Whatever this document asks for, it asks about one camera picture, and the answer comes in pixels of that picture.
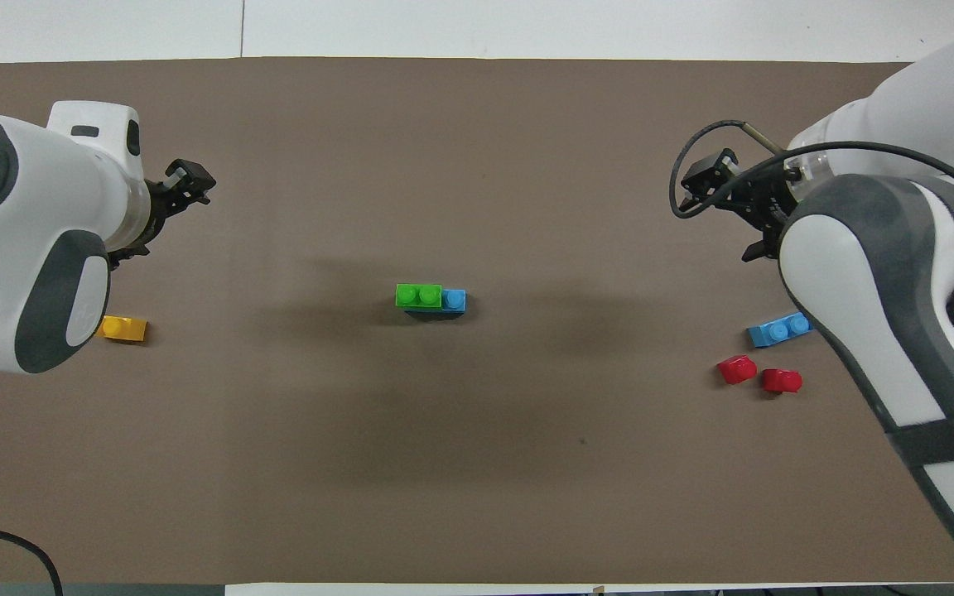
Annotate blue toy brick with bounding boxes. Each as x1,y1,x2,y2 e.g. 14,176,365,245
747,313,814,348
404,288,468,320

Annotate green toy brick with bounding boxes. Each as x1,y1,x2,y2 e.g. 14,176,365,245
395,283,443,310

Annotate black loose cable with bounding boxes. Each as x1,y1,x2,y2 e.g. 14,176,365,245
0,520,64,596

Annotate red toy brick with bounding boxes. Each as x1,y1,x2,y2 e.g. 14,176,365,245
760,368,803,395
717,354,758,387

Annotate brown table mat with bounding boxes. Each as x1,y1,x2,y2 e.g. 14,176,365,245
0,56,954,586

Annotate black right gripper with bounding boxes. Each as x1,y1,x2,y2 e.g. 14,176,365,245
680,147,801,262

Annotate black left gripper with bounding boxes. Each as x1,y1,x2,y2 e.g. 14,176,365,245
107,159,217,271

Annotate yellow toy brick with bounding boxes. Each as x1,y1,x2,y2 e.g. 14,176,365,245
99,315,147,343

